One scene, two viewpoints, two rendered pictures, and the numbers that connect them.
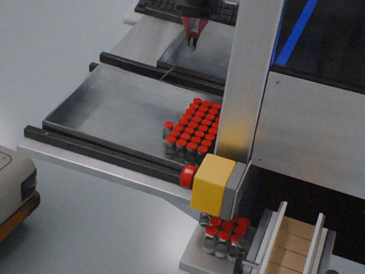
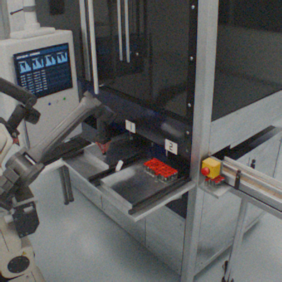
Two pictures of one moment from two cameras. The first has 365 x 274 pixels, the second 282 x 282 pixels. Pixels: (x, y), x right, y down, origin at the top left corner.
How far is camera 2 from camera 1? 1.22 m
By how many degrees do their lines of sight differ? 47
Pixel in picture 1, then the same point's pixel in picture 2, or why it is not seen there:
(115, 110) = (128, 187)
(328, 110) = (222, 124)
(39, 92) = not seen: outside the picture
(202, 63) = (111, 158)
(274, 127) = (213, 139)
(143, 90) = (119, 177)
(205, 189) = (216, 169)
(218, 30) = (94, 146)
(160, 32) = (80, 161)
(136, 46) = (85, 170)
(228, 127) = (203, 148)
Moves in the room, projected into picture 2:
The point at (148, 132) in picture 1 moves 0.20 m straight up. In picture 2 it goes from (147, 184) to (147, 149)
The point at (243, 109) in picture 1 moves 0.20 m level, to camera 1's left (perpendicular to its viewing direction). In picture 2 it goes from (206, 139) to (187, 158)
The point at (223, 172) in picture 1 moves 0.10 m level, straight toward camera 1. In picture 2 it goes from (214, 160) to (233, 167)
